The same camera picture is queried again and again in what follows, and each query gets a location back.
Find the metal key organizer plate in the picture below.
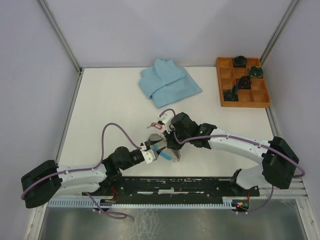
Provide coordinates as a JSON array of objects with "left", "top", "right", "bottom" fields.
[{"left": 148, "top": 133, "right": 181, "bottom": 163}]

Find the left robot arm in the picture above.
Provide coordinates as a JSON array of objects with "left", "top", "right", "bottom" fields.
[{"left": 21, "top": 144, "right": 173, "bottom": 209}]

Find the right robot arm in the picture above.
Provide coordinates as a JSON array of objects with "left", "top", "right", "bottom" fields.
[{"left": 158, "top": 112, "right": 299, "bottom": 196}]

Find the light blue cloth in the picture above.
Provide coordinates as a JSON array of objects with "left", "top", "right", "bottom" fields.
[{"left": 138, "top": 58, "right": 203, "bottom": 109}]

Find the wooden compartment tray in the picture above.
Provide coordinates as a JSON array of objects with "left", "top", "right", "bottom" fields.
[{"left": 216, "top": 56, "right": 271, "bottom": 108}]

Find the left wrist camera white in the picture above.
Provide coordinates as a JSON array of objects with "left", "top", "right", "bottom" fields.
[{"left": 141, "top": 148, "right": 159, "bottom": 164}]

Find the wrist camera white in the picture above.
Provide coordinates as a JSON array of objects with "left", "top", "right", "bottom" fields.
[
  {"left": 157, "top": 112, "right": 174, "bottom": 133},
  {"left": 141, "top": 148, "right": 159, "bottom": 164}
]

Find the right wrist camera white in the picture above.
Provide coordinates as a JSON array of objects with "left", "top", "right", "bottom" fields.
[{"left": 157, "top": 112, "right": 174, "bottom": 133}]

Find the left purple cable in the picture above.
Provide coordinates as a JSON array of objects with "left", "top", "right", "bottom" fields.
[{"left": 20, "top": 122, "right": 146, "bottom": 220}]

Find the purple cable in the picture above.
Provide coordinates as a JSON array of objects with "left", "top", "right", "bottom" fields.
[
  {"left": 20, "top": 122, "right": 146, "bottom": 220},
  {"left": 159, "top": 108, "right": 306, "bottom": 215}
]

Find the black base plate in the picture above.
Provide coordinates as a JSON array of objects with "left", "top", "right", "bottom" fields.
[{"left": 90, "top": 176, "right": 260, "bottom": 204}]

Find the dark green coiled cord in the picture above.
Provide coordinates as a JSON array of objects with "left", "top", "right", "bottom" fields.
[{"left": 223, "top": 89, "right": 239, "bottom": 102}]

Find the dark twisted cord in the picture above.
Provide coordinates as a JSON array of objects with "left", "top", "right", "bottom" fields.
[{"left": 232, "top": 75, "right": 253, "bottom": 93}]

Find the black coiled cord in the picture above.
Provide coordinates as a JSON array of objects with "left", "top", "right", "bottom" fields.
[{"left": 233, "top": 55, "right": 248, "bottom": 68}]

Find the green yellow coiled cord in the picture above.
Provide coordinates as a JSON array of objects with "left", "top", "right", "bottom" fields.
[{"left": 248, "top": 65, "right": 265, "bottom": 79}]

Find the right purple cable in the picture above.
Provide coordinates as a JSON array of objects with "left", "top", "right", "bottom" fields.
[{"left": 159, "top": 108, "right": 306, "bottom": 215}]

